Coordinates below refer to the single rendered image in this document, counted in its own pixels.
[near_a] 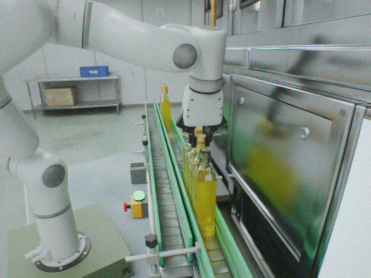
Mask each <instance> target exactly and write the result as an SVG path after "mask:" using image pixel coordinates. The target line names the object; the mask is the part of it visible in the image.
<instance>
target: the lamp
mask: <svg viewBox="0 0 371 278"><path fill-rule="evenodd" d="M144 199H145V195H144V192H143V191H136V192H135V193H134V200H135V201H137V202H140V201H142V200H144Z"/></svg>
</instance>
